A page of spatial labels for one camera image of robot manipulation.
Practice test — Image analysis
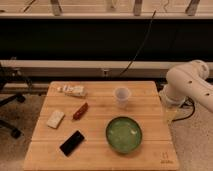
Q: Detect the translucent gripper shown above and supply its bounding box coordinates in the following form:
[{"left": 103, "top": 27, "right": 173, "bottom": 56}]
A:
[{"left": 162, "top": 100, "right": 180, "bottom": 124}]

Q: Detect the black rectangular eraser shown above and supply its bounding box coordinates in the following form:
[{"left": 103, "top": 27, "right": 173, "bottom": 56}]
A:
[{"left": 60, "top": 131, "right": 85, "bottom": 156}]

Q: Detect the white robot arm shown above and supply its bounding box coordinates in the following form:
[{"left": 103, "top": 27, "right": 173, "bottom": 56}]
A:
[{"left": 159, "top": 60, "right": 213, "bottom": 124}]

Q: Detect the green ceramic bowl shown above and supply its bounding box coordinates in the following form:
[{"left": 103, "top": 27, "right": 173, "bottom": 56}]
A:
[{"left": 105, "top": 116, "right": 143, "bottom": 154}]

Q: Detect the translucent plastic cup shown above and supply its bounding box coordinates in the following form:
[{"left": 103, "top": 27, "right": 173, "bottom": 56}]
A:
[{"left": 114, "top": 87, "right": 131, "bottom": 108}]

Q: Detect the white rectangular sponge block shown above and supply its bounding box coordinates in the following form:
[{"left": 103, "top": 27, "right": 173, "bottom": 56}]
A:
[{"left": 46, "top": 110, "right": 65, "bottom": 129}]

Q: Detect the black office chair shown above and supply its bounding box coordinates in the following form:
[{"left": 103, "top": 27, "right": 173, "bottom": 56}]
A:
[{"left": 0, "top": 63, "right": 33, "bottom": 139}]

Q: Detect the black hanging cable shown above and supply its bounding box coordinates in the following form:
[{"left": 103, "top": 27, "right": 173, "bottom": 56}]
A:
[{"left": 118, "top": 9, "right": 157, "bottom": 77}]

